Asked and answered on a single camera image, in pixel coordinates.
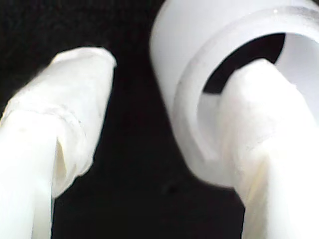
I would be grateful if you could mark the large white tape roll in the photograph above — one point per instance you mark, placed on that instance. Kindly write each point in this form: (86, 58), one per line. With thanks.
(179, 62)

